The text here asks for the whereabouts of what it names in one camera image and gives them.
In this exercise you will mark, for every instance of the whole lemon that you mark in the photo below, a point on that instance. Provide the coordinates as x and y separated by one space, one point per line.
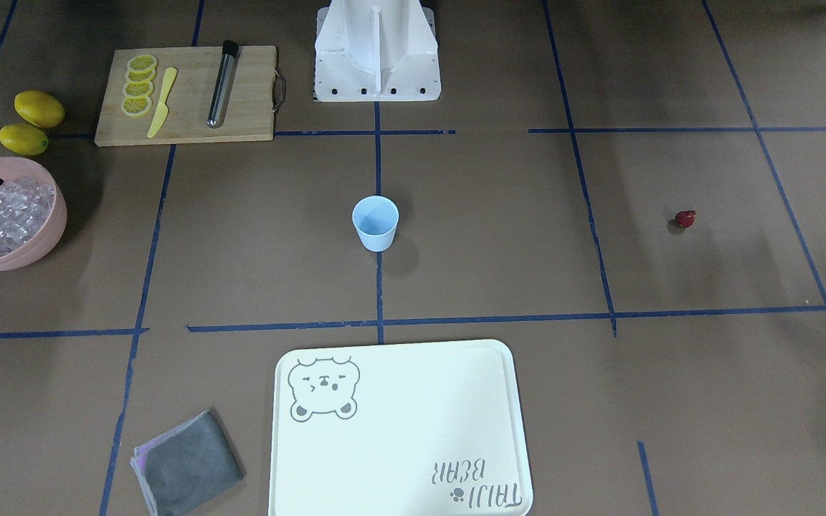
24 139
39 108

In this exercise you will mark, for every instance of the red strawberry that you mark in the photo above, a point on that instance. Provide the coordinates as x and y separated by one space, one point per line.
685 219

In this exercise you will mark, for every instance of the pink bowl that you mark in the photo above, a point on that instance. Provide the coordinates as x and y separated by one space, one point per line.
11 169

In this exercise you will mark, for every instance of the lower whole lemon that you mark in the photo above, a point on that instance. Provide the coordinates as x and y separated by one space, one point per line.
24 139

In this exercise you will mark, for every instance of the yellow plastic knife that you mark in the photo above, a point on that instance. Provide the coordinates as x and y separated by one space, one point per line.
161 108

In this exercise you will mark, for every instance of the cream bear tray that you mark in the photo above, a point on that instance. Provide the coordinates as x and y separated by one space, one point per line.
399 429

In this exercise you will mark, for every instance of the wooden cutting board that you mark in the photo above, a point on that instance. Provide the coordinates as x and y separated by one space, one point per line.
249 113

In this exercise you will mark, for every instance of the steel muddler black tip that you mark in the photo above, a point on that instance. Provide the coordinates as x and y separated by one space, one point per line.
225 74

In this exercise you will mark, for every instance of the pile of clear ice cubes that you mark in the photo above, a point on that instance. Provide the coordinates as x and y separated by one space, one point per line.
24 206

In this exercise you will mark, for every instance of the light blue plastic cup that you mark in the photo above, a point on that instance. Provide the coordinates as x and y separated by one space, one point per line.
375 219

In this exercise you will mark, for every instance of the upper whole lemon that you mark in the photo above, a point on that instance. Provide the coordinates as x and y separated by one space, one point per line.
39 108

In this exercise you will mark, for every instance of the grey folded cloth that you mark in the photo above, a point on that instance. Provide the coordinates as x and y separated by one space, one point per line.
187 466

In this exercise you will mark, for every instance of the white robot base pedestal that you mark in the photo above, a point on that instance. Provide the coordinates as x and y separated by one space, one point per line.
376 51

